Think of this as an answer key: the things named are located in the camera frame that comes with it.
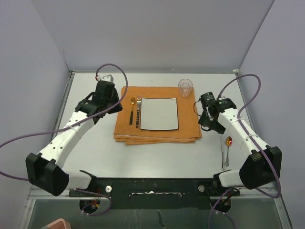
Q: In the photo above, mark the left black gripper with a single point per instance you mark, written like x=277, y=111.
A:
x=117, y=108

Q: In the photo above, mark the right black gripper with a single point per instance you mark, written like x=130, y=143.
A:
x=205, y=122

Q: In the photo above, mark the orange cloth napkin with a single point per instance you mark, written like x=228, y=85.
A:
x=189, y=129

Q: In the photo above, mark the gold fork green handle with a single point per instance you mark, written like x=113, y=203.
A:
x=133, y=100

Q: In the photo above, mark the copper bowl spoon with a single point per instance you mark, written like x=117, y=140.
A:
x=228, y=143

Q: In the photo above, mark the silver table knife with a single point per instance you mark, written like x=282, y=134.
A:
x=222, y=150

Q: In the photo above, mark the silver fork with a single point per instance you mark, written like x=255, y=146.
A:
x=139, y=101

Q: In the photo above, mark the clear drinking glass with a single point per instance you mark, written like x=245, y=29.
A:
x=185, y=87

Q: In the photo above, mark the white square plate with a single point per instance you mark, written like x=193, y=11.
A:
x=159, y=114

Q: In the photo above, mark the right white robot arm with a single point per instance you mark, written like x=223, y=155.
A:
x=258, y=163

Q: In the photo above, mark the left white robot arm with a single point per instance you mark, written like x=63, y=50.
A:
x=44, y=169

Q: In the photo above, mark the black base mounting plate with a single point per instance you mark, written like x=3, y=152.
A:
x=157, y=193

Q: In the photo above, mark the pink box corner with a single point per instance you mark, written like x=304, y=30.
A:
x=59, y=224

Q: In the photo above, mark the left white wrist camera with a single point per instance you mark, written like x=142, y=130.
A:
x=106, y=78

